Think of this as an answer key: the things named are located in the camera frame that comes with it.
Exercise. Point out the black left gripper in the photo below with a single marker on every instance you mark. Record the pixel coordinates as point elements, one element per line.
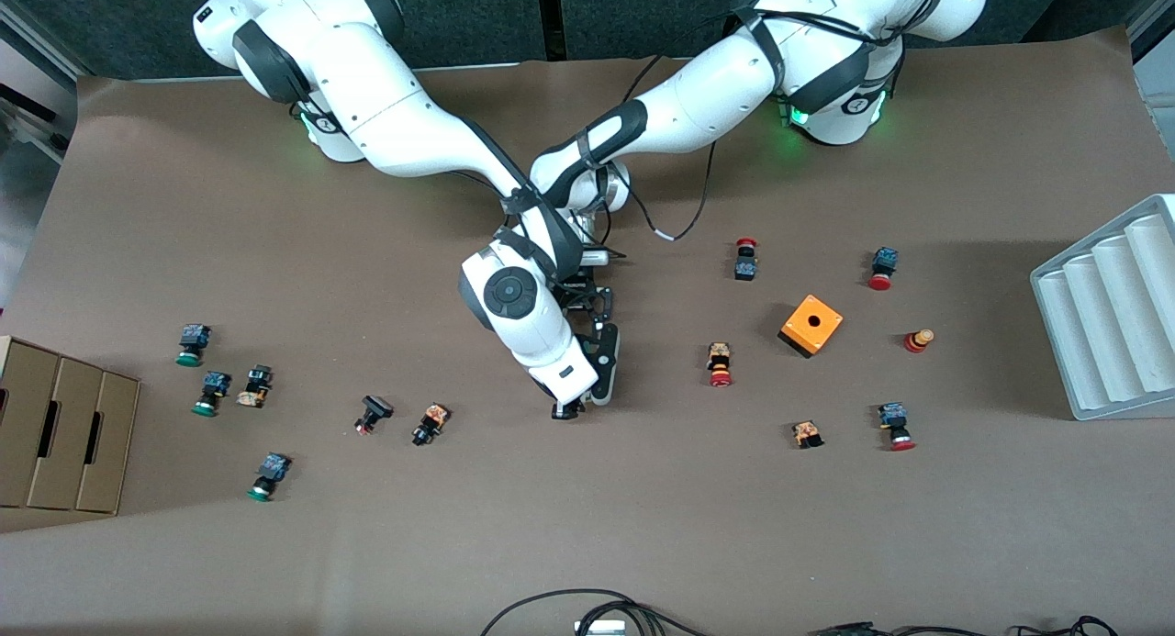
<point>576,298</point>

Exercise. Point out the brown cardboard divider box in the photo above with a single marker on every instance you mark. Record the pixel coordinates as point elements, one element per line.
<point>64,434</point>

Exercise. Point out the brown paper table cover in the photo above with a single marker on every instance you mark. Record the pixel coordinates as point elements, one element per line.
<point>587,507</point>

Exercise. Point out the red yellow button head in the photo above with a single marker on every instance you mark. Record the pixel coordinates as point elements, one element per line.
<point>918,340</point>

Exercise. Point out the orange button enclosure box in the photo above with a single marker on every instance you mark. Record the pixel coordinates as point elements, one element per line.
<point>811,324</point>

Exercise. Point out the red push button blue block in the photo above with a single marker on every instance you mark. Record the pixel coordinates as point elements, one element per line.
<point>883,267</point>
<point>895,425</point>

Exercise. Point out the aluminium frame rail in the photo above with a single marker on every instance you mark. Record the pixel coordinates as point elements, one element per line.
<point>1158,76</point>
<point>27,136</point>

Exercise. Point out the orange contact block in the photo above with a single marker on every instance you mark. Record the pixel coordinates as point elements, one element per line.
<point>808,434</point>

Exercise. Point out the black square button red base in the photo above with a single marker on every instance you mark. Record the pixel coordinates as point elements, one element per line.
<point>374,413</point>

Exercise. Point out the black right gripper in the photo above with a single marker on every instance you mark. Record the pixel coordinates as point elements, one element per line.
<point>566,409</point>

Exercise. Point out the silver white connector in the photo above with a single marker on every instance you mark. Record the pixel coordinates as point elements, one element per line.
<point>601,628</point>

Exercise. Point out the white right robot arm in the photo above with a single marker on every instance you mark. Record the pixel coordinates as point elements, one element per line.
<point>395,113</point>

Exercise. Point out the red push button black block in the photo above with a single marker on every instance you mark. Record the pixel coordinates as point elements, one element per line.
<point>745,262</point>

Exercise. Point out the green push button blue block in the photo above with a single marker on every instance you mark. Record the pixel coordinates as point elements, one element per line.
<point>212,393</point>
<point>193,342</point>
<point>269,475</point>

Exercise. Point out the grey ribbed plastic tray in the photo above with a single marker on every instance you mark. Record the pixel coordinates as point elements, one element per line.
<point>1102,324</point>

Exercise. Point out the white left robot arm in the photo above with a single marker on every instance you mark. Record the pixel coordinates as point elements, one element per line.
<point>716,94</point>

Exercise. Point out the red mushroom button orange block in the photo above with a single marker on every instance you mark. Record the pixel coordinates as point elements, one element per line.
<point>720,364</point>

